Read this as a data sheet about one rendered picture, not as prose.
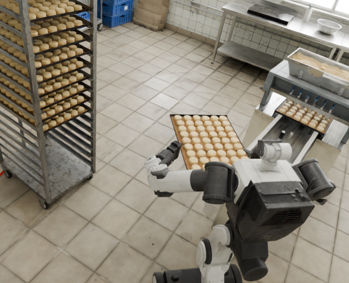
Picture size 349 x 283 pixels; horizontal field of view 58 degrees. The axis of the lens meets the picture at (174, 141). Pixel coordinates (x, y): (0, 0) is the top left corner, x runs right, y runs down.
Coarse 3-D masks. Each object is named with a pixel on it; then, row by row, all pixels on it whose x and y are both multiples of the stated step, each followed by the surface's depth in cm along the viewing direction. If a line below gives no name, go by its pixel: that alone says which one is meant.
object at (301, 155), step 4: (316, 132) 237; (312, 136) 231; (312, 140) 227; (308, 144) 222; (304, 148) 218; (308, 148) 219; (300, 152) 214; (304, 152) 214; (300, 156) 210; (296, 160) 206; (300, 160) 207; (292, 164) 203
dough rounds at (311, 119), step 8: (288, 104) 258; (280, 112) 249; (288, 112) 248; (296, 112) 254; (304, 112) 252; (312, 112) 254; (304, 120) 243; (312, 120) 245; (320, 120) 251; (328, 120) 249; (320, 128) 238
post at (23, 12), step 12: (24, 0) 150; (24, 12) 153; (24, 24) 156; (24, 36) 161; (36, 84) 179; (36, 96) 183; (36, 108) 188; (36, 120) 194; (48, 180) 229; (48, 192) 235
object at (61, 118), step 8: (8, 104) 221; (16, 112) 218; (64, 112) 224; (72, 112) 225; (80, 112) 230; (32, 120) 212; (48, 120) 215; (56, 120) 216; (64, 120) 220; (48, 128) 211
